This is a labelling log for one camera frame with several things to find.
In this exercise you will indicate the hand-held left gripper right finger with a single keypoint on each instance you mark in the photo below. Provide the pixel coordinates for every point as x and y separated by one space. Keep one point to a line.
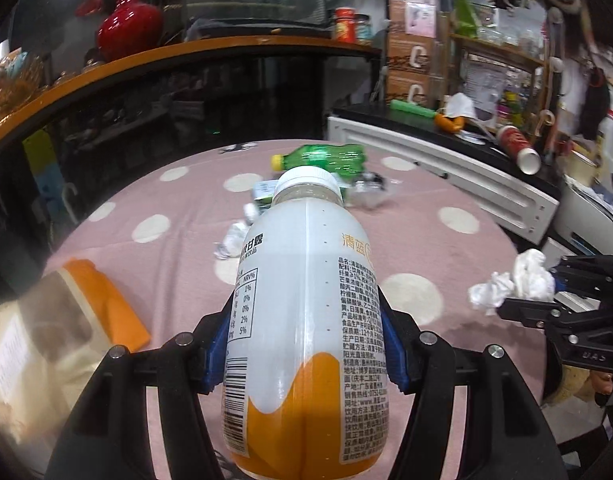
394 355

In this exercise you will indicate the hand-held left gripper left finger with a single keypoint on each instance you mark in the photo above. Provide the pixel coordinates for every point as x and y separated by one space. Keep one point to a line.
216 355

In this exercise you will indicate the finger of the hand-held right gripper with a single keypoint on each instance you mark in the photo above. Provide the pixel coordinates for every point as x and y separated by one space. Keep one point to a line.
586 272
536 312

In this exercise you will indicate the white plastic bag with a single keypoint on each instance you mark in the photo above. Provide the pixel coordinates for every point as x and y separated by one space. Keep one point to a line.
526 280

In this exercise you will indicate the white and orange plastic bottle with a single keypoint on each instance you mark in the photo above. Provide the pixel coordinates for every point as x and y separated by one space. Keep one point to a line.
306 310

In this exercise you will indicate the yellow and orange paper bag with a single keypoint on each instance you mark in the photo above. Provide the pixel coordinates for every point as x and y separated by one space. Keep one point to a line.
46 340

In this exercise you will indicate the person's right hand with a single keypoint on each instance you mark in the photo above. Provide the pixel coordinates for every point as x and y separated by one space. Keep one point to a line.
602 384

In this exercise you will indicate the pink polka-dot tablecloth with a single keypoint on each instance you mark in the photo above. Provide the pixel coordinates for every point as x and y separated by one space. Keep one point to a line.
176 270

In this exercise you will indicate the cream mug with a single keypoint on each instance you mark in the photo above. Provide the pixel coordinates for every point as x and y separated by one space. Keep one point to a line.
581 167

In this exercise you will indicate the red paper cup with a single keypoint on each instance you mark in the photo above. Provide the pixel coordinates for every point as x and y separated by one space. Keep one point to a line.
516 145

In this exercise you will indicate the clear plastic wrapper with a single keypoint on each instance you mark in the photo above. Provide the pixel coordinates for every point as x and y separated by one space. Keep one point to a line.
366 192

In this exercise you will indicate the green and white carton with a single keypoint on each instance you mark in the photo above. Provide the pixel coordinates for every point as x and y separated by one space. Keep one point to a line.
264 195

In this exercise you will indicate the black hanging jacket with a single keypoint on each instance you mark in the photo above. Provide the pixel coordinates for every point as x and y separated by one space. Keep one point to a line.
597 102

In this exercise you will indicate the white drawer cabinet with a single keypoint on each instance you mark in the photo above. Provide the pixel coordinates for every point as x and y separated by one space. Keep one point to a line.
436 170

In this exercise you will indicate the white face mask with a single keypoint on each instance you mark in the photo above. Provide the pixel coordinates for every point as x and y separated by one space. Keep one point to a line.
460 106

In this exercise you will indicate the green plastic bottle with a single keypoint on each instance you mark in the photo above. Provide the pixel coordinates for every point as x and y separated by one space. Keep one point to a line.
321 157

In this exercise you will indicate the wooden shelf rack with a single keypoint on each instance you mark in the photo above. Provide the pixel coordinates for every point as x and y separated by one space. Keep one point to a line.
501 55

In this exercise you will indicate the green roll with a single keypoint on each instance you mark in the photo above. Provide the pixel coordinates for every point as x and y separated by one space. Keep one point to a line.
411 109

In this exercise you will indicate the black countertop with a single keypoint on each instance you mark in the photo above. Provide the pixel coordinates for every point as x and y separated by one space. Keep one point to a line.
376 112

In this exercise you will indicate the brown cardboard box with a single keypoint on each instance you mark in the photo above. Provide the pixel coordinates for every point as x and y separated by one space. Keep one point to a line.
401 55
399 17
399 90

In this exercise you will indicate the curved wooden counter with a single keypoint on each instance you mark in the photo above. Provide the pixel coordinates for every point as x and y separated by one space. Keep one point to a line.
136 62

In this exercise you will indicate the clear glass jar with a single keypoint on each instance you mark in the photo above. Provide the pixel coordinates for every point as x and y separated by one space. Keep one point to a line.
364 27

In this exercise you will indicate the red can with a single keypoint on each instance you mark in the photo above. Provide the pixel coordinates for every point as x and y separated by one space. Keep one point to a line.
345 25

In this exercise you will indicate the red ceramic vase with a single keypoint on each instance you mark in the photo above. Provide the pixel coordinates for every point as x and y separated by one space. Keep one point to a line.
129 30

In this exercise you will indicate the golden lotus bowl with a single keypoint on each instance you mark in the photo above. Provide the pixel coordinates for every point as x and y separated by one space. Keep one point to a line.
11 85

